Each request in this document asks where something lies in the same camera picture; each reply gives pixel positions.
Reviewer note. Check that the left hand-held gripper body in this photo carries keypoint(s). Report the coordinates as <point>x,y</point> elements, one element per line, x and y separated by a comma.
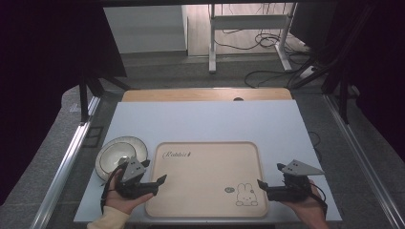
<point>132,173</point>

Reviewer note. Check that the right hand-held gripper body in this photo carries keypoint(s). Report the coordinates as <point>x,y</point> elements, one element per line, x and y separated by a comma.
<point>294,184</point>

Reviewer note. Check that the white plate dark rim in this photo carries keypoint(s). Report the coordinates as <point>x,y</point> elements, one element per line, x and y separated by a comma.
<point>141,148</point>

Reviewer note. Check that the white bowl dark rim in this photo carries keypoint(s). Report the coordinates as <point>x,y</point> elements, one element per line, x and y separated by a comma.
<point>114,157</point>

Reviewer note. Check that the beige tray rabbit print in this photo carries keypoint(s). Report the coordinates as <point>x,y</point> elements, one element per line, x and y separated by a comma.
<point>203,181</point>

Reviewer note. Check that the person's right hand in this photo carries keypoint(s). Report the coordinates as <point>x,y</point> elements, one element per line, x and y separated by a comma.
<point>304,206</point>

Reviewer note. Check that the person's left hand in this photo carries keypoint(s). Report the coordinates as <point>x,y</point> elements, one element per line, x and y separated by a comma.
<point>122,202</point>

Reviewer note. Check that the wooden table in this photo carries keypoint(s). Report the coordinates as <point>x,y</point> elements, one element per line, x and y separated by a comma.
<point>207,94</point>

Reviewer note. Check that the black tripod stand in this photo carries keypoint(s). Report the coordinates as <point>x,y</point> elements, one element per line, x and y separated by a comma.
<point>92,89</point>

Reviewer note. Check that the white power strip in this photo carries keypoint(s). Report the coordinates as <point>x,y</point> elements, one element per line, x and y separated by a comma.
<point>307,72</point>

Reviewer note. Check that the black metal stand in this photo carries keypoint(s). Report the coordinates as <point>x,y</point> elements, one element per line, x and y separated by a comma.
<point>331,63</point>

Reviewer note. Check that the white cabinet panel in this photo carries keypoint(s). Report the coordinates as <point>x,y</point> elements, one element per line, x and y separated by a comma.
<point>144,28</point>

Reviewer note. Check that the dark curtain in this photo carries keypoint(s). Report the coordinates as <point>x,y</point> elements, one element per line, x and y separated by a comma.
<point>47,63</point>
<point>379,63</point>

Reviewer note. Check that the aluminium floor rail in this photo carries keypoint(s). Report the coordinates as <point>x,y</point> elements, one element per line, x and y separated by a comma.
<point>63,165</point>
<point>359,152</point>

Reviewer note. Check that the white metal desk frame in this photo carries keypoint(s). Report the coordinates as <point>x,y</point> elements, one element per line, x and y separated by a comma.
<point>248,21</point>

